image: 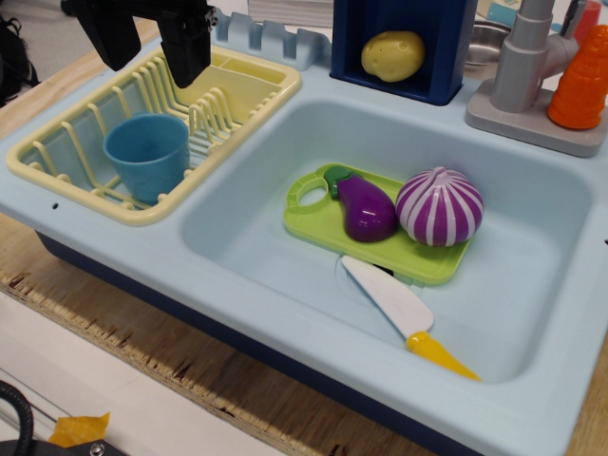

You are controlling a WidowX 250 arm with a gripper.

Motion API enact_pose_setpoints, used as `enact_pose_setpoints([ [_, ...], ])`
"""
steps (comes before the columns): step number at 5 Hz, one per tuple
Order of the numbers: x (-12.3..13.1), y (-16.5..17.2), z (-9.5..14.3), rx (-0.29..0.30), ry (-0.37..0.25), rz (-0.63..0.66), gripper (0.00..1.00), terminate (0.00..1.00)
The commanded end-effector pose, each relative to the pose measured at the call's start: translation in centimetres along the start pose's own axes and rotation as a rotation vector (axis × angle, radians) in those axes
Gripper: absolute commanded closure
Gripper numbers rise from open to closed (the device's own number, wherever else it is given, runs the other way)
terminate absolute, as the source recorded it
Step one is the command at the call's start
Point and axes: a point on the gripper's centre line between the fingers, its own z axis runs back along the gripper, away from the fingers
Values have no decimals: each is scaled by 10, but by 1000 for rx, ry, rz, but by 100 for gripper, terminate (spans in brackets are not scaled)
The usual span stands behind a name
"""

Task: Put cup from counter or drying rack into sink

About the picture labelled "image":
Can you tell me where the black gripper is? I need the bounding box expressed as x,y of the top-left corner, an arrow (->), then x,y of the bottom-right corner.
60,0 -> 218,88

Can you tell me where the blue plastic cup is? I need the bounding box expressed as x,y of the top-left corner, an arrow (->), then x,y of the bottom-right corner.
103,113 -> 190,204

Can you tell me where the yellow plastic drying rack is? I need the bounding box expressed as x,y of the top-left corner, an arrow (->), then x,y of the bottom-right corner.
6,48 -> 301,225

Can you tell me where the light blue toy sink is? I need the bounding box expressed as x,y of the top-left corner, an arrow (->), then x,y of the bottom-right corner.
1,39 -> 607,455

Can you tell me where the black bag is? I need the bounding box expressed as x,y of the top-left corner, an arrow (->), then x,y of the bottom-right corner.
1,17 -> 40,107

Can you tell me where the light blue plate holder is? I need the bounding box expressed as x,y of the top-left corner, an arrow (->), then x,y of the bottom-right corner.
211,10 -> 332,71

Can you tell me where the green plastic cutting board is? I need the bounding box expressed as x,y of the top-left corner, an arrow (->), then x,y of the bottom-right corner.
283,162 -> 469,285

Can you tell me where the yellow toy potato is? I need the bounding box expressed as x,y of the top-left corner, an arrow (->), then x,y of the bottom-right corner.
361,30 -> 427,83

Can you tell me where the dark blue plastic box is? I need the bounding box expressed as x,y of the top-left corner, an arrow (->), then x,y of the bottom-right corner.
331,0 -> 477,105

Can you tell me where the purple toy eggplant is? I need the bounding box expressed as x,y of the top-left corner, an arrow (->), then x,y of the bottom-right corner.
323,165 -> 398,242

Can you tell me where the metal bowl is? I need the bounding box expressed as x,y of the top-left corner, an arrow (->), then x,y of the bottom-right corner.
465,21 -> 511,67

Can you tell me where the purple striped toy onion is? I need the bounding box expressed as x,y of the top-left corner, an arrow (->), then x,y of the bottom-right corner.
395,167 -> 485,247

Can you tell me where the grey toy faucet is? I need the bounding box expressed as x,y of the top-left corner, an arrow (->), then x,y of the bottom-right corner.
465,1 -> 607,158

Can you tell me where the yellow tape piece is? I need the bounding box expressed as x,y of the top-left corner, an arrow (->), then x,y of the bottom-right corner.
48,412 -> 110,448

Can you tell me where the orange toy carrot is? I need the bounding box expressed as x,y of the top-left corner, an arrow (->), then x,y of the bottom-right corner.
547,25 -> 607,130

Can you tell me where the black cable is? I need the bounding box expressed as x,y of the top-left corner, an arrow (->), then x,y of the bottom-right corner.
0,381 -> 35,456

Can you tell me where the white toy knife yellow handle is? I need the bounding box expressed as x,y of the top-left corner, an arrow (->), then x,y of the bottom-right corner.
341,256 -> 481,381

